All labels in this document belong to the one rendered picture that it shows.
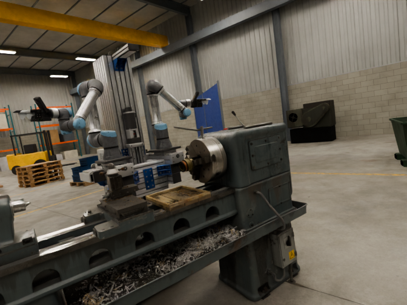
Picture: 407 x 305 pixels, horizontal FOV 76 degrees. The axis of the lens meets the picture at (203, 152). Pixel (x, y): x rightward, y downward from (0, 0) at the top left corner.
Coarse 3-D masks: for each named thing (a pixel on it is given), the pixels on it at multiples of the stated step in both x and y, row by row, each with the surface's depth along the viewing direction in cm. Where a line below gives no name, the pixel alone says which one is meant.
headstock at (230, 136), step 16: (240, 128) 207; (256, 128) 186; (272, 128) 194; (224, 144) 181; (240, 144) 176; (256, 144) 186; (272, 144) 195; (240, 160) 176; (256, 160) 186; (272, 160) 196; (288, 160) 208; (224, 176) 188; (240, 176) 176; (256, 176) 187; (272, 176) 198
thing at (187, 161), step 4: (184, 160) 174; (188, 160) 174; (180, 164) 177; (184, 164) 172; (188, 164) 173; (192, 164) 174; (180, 168) 176; (184, 168) 172; (188, 168) 173; (192, 168) 175
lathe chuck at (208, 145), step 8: (192, 144) 186; (200, 144) 177; (208, 144) 174; (216, 144) 177; (200, 152) 179; (208, 152) 171; (216, 152) 173; (216, 160) 172; (200, 168) 183; (208, 168) 175; (216, 168) 173; (200, 176) 185; (208, 176) 176; (216, 176) 177
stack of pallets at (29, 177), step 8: (56, 160) 982; (16, 168) 915; (32, 168) 932; (40, 168) 916; (48, 168) 1010; (56, 168) 969; (24, 176) 898; (32, 176) 893; (40, 176) 913; (48, 176) 940; (56, 176) 963; (64, 176) 990; (24, 184) 903; (32, 184) 892
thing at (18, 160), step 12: (36, 132) 1413; (48, 132) 1497; (12, 144) 1392; (48, 144) 1518; (12, 156) 1393; (24, 156) 1406; (36, 156) 1419; (48, 156) 1449; (12, 168) 1393; (24, 168) 1414
